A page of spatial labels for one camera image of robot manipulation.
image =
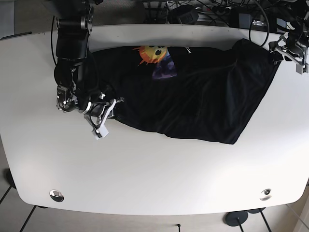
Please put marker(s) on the black power adapter box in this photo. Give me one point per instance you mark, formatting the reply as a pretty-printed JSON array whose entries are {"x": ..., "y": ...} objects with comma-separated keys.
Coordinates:
[{"x": 184, "y": 14}]

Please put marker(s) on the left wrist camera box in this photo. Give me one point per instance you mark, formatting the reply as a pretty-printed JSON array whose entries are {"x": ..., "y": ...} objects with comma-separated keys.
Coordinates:
[{"x": 301, "y": 69}]

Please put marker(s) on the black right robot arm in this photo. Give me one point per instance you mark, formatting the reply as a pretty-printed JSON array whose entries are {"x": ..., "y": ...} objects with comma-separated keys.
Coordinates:
[{"x": 76, "y": 72}]

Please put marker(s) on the right silver table grommet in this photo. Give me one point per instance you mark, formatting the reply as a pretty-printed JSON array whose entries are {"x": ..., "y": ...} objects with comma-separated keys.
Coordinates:
[{"x": 265, "y": 194}]

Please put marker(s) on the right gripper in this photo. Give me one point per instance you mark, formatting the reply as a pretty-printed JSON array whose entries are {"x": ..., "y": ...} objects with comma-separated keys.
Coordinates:
[{"x": 97, "y": 113}]

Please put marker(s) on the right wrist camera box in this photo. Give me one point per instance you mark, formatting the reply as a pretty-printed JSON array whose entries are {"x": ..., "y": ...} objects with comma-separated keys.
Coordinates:
[{"x": 101, "y": 132}]

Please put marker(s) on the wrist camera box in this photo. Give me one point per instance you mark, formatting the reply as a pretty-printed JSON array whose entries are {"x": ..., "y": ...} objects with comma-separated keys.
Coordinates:
[
  {"x": 101, "y": 132},
  {"x": 301, "y": 69}
]

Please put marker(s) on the black T-shirt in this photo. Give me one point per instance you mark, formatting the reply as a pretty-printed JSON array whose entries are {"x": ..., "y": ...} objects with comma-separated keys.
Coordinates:
[{"x": 199, "y": 93}]

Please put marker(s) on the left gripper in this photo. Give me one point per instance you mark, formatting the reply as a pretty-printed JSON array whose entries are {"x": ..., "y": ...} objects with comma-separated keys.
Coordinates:
[{"x": 290, "y": 47}]

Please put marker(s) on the left silver table grommet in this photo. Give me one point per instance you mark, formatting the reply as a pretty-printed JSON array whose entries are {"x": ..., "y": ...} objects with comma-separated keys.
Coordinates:
[{"x": 56, "y": 196}]

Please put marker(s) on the silver table grommet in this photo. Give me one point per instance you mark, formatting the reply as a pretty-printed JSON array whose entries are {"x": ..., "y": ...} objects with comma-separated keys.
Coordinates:
[
  {"x": 56, "y": 196},
  {"x": 265, "y": 194}
]

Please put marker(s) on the black round stand base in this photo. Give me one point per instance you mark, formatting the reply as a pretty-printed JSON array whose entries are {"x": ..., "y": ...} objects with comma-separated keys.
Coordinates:
[{"x": 237, "y": 218}]

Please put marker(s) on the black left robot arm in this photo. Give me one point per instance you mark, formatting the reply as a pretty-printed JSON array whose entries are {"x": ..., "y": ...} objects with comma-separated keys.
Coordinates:
[{"x": 294, "y": 12}]

